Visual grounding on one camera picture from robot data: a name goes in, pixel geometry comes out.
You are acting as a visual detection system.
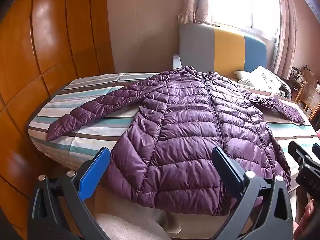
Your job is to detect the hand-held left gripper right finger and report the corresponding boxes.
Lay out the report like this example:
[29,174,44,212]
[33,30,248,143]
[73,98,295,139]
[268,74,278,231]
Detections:
[211,146,293,240]

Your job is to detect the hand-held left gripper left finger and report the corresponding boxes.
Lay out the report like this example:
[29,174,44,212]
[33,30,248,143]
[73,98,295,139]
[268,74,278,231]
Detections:
[27,146,112,240]

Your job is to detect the purple puffer jacket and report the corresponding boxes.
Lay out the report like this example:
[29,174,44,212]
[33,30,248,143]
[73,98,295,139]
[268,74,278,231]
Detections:
[46,66,306,217]

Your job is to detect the person's right hand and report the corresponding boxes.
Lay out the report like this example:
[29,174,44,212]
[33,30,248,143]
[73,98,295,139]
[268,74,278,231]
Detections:
[293,199,320,240]

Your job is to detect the rattan chair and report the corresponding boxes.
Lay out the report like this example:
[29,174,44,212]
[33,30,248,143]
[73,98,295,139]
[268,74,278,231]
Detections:
[295,80,320,120]

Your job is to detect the beige cloth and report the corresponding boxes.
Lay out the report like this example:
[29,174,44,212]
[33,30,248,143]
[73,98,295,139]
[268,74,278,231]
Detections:
[96,206,182,240]

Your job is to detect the striped bed sheet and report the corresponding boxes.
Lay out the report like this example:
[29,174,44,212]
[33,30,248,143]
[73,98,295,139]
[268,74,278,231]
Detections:
[27,72,320,230]

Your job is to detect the cluttered shelf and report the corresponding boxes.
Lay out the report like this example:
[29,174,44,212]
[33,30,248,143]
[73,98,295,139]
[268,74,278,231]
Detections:
[290,64,318,85]

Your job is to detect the white printed pillow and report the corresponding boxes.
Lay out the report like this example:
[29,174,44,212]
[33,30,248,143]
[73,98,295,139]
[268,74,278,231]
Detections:
[237,66,282,91]

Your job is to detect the small cream pillow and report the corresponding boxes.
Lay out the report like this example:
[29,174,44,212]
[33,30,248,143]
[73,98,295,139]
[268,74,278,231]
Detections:
[234,70,251,82]

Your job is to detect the grey yellow blue headboard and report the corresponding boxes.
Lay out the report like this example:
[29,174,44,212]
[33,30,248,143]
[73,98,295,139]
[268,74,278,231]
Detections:
[178,23,267,75]

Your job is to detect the pink curtain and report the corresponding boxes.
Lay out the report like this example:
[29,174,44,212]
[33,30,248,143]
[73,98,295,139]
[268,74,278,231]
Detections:
[272,0,301,76]

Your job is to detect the wooden wardrobe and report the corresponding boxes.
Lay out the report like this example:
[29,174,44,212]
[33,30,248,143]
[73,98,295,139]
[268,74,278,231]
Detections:
[0,0,116,230]

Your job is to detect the patterned beige curtain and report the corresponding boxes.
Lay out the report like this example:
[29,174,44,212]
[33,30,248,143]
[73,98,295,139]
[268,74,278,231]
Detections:
[177,0,216,27]

